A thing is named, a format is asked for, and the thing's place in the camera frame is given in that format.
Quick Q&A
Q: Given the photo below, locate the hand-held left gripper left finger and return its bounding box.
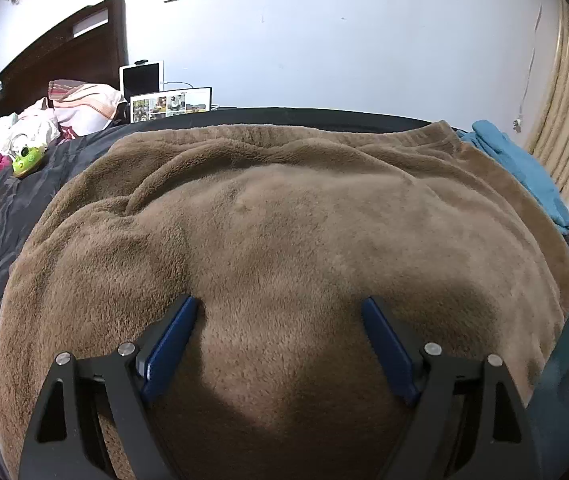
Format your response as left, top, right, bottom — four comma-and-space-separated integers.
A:
17, 294, 200, 480

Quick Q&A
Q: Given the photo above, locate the dark wooden headboard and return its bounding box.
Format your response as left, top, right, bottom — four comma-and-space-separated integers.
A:
0, 0, 129, 116

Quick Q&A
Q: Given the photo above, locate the brown fleece garment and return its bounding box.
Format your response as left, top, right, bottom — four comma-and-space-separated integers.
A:
0, 120, 569, 480

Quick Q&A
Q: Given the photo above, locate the white cloth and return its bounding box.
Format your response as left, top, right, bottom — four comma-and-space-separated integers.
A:
0, 110, 62, 181

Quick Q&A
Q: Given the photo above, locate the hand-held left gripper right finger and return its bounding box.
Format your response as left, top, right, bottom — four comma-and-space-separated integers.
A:
361, 296, 540, 480

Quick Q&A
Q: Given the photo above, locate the black bed cover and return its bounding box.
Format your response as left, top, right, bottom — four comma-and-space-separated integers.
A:
0, 106, 569, 480

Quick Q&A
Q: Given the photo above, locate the white tablet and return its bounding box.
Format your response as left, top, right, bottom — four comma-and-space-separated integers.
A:
118, 60, 165, 106

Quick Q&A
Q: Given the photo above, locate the white wall plug and cord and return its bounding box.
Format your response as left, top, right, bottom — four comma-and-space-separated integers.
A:
511, 4, 544, 134

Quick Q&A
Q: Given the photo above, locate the teal garment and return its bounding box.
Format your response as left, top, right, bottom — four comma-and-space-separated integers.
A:
457, 120, 569, 235

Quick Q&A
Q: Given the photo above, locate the photo collage frame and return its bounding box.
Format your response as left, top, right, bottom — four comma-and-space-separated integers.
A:
129, 86, 214, 123

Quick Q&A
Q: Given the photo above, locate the green toy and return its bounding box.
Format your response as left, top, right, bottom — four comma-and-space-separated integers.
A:
11, 145, 48, 178

